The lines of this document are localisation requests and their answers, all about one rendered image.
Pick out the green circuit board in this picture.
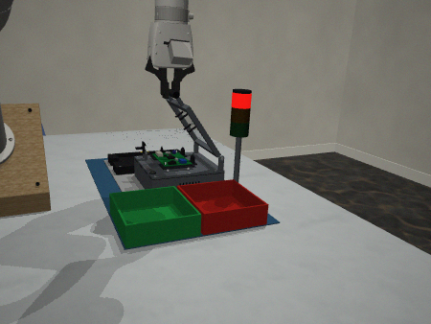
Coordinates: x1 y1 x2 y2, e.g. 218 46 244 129
152 150 192 167

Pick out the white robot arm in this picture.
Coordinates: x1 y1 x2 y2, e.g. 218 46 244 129
0 0 193 165

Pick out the green open-top bin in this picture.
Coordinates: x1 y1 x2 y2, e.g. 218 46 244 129
109 186 201 248

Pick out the red open bin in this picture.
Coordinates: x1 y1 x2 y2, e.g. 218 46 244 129
177 179 268 235

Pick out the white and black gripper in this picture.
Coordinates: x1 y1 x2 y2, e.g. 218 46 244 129
146 20 195 99

